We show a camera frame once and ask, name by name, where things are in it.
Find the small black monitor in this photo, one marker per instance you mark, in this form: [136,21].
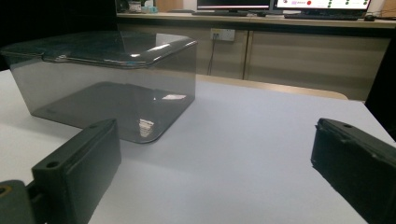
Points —
[233,3]

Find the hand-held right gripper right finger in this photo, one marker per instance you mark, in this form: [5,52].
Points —
[358,161]

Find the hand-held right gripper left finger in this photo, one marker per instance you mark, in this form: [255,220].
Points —
[81,168]

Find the small clear jar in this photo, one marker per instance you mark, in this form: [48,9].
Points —
[134,6]

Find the white wall socket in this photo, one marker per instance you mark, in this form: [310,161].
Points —
[223,34]

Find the wide black monitor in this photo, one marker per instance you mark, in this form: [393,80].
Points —
[323,3]

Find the light wooden table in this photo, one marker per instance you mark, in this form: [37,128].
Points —
[274,86]

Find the black curtain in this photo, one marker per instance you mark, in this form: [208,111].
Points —
[46,18]
[384,93]

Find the teal packet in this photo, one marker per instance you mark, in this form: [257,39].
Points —
[150,9]

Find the long wooden counter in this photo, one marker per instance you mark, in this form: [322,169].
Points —
[280,21]

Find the black computer mouse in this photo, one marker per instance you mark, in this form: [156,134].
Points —
[370,17]

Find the clear grey storage box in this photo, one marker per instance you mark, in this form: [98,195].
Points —
[109,105]

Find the clear grey box lid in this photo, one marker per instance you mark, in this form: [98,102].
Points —
[93,49]

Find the black keyboard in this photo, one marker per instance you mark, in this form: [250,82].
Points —
[214,13]
[320,17]

